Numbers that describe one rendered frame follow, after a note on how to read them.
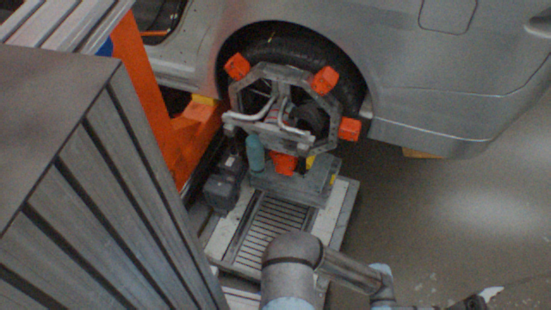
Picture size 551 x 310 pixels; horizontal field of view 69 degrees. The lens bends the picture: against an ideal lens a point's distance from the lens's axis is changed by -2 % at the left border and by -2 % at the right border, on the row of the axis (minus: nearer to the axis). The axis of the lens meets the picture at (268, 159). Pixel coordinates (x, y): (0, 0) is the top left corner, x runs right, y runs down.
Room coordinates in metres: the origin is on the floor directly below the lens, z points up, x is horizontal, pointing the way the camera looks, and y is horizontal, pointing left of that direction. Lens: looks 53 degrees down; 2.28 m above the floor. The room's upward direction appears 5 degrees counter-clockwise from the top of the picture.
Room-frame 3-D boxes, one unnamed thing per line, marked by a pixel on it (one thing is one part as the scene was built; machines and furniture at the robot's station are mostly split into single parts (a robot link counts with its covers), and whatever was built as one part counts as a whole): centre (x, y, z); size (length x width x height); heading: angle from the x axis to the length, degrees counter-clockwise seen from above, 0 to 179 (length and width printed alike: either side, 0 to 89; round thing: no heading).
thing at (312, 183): (1.49, -0.17, 0.32); 0.40 x 0.30 x 0.28; 64
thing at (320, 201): (1.49, -0.17, 0.13); 0.50 x 0.36 x 0.10; 64
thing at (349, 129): (1.20, -0.38, 0.85); 0.09 x 0.08 x 0.07; 64
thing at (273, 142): (1.27, -0.06, 0.85); 0.21 x 0.14 x 0.14; 154
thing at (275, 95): (1.27, 0.05, 1.03); 0.19 x 0.18 x 0.11; 154
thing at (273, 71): (1.34, -0.09, 0.85); 0.54 x 0.07 x 0.54; 64
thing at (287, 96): (1.18, -0.13, 1.03); 0.19 x 0.18 x 0.11; 154
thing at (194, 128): (1.53, 0.38, 0.69); 0.52 x 0.17 x 0.35; 154
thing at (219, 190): (1.39, 0.23, 0.26); 0.42 x 0.18 x 0.35; 154
